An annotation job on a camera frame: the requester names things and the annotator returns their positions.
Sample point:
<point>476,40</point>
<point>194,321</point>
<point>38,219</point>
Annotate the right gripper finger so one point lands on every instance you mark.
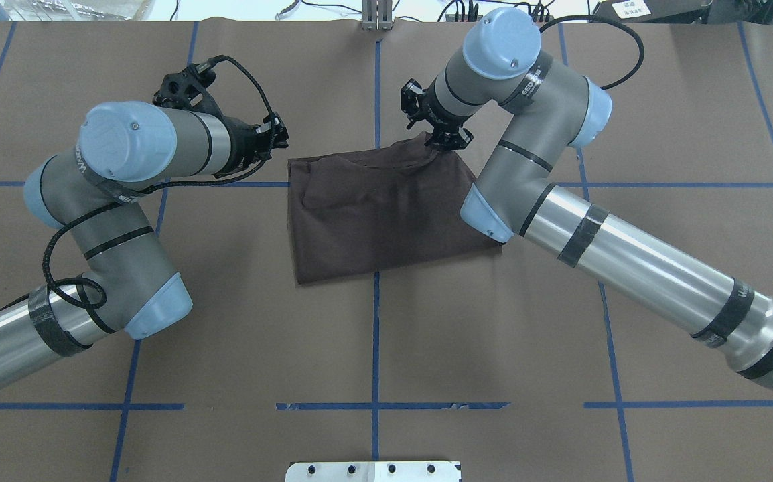
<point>412,94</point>
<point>449,139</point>

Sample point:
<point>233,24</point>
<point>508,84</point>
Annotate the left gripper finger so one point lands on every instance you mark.
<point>273,124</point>
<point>272,141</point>

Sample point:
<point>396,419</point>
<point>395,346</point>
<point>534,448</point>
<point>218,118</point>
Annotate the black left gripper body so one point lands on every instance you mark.
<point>244,142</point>

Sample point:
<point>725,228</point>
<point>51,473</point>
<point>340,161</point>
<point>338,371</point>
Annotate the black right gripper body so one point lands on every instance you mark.
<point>441,118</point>

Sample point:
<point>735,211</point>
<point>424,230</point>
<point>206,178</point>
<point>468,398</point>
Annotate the brown t-shirt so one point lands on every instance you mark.
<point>360,212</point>

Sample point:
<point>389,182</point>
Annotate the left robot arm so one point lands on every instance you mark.
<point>123,151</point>

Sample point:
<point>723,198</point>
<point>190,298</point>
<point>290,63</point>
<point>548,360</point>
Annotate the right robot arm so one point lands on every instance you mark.
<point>554,108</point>

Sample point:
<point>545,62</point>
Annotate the black box with label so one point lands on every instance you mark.
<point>659,12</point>

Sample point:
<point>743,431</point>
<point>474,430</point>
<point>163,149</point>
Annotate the aluminium profile post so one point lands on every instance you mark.
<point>377,15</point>

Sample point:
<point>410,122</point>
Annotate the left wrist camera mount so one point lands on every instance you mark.
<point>187,90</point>

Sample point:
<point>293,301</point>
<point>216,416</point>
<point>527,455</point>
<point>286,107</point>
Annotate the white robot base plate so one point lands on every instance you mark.
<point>437,470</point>

